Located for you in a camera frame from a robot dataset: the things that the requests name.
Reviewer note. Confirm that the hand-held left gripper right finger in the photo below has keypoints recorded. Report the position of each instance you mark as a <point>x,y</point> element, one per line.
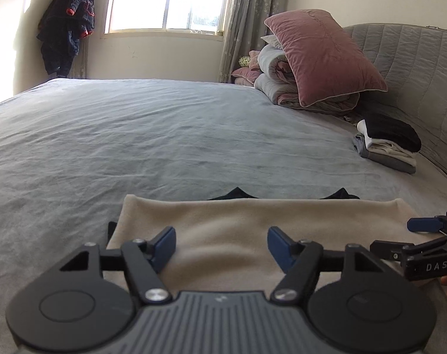
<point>278,246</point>

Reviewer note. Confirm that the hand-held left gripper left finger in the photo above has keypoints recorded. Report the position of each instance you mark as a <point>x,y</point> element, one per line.
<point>166,246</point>

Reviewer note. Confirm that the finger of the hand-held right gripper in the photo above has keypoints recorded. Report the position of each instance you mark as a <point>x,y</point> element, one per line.
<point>424,225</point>
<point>389,249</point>

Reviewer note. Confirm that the cream shirt with black sleeves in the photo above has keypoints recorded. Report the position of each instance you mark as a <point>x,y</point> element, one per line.
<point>227,221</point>

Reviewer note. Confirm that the stack of folded clothes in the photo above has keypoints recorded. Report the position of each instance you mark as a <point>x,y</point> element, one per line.
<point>389,153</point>

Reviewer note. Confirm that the folded grey garment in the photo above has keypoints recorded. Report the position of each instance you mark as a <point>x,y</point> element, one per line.
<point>393,165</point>

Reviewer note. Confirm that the folded black garment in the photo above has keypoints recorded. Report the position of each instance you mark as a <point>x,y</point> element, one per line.
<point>393,132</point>

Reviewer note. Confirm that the grey quilted headboard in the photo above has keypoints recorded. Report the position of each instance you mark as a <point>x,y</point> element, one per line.
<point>411,73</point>

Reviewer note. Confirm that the folded grey pink quilt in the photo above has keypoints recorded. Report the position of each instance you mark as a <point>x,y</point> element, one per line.
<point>278,77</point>

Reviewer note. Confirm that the small pink pillow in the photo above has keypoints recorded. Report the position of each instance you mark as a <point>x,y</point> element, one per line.
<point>245,76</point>

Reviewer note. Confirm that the green patterned cushion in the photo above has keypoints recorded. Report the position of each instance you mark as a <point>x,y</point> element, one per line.
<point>248,62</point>

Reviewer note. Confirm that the large pink pillow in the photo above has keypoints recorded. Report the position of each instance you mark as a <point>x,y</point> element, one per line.
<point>319,55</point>

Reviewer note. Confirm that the white pillow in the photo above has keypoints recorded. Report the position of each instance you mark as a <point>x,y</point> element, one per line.
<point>271,42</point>

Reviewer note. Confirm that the grey patterned curtain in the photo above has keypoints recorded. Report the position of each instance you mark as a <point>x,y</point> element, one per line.
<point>245,14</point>

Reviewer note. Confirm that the dark blue hanging jacket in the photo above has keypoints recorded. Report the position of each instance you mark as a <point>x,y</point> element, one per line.
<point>61,37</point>

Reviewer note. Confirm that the window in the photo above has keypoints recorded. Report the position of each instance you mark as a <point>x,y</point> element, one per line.
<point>153,0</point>

